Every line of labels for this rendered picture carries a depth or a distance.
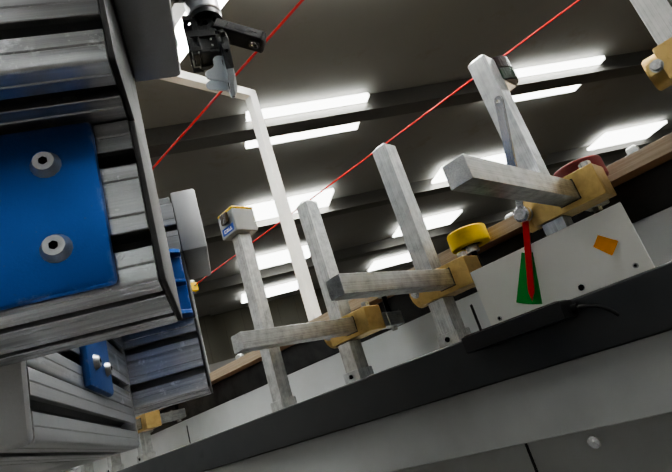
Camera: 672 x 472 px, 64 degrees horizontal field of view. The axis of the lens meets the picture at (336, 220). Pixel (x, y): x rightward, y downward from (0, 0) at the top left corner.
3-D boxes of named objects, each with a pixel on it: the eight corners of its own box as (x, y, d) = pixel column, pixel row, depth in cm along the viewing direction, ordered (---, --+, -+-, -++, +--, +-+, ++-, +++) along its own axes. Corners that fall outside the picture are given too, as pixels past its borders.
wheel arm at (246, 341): (246, 353, 88) (240, 328, 89) (234, 359, 90) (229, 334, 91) (406, 326, 119) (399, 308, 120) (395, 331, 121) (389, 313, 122)
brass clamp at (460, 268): (471, 282, 90) (460, 255, 91) (412, 309, 98) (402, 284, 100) (489, 281, 94) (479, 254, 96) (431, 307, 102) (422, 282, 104)
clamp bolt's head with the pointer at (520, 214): (535, 301, 81) (527, 205, 82) (519, 301, 82) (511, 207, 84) (541, 300, 82) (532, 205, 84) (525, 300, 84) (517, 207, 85)
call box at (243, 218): (237, 232, 136) (230, 205, 139) (223, 243, 140) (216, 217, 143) (259, 232, 141) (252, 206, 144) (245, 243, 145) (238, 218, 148)
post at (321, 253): (370, 411, 106) (304, 197, 122) (358, 415, 108) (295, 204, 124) (381, 408, 108) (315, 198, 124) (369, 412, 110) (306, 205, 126)
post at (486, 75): (611, 318, 76) (482, 50, 92) (588, 326, 78) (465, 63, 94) (619, 316, 78) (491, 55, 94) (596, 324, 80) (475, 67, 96)
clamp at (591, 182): (606, 192, 76) (590, 162, 78) (523, 233, 84) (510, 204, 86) (619, 195, 80) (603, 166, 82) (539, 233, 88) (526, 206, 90)
